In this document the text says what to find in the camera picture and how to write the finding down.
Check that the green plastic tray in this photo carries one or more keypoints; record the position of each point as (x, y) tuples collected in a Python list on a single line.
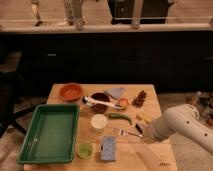
[(51, 135)]

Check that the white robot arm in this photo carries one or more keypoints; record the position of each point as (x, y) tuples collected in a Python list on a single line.
[(182, 119)]

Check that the orange bowl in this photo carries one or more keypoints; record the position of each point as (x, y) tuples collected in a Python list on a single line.
[(71, 92)]

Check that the brown grape bunch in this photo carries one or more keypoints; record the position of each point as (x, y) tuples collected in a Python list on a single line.
[(140, 99)]

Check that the white cup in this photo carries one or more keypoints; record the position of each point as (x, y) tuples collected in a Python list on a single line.
[(98, 122)]

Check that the small green cup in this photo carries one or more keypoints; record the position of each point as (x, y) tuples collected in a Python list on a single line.
[(84, 150)]

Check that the blue sponge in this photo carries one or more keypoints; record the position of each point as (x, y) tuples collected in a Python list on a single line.
[(108, 149)]

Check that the silver fork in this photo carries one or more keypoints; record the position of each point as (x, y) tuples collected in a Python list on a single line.
[(125, 133)]

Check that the black office chair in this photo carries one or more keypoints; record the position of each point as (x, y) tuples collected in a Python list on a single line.
[(8, 98)]

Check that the yellow banana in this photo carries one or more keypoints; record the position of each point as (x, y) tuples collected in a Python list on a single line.
[(143, 117)]

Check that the blue grey cloth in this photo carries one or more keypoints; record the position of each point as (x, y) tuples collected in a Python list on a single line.
[(115, 93)]

